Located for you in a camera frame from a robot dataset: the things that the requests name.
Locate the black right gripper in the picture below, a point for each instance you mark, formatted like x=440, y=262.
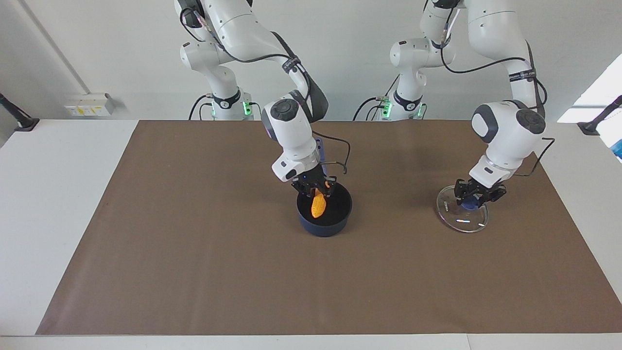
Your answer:
x=308, y=177

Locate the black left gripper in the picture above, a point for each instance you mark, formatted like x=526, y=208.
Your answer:
x=481, y=187

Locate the yellow toy corn cob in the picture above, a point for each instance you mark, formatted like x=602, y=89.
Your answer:
x=318, y=206

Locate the glass lid with blue knob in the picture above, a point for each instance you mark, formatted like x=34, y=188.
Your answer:
x=461, y=221

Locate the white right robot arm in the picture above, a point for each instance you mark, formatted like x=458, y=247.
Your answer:
x=291, y=136

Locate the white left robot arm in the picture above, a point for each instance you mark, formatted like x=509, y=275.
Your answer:
x=508, y=136

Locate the blue and white box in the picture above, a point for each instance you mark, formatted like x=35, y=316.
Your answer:
x=617, y=149

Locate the brown table mat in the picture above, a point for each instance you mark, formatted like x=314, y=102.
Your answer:
x=194, y=272

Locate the black camera stand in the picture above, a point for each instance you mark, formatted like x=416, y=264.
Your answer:
x=595, y=124
x=22, y=121

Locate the white wall socket box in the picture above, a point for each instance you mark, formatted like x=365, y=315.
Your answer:
x=90, y=105

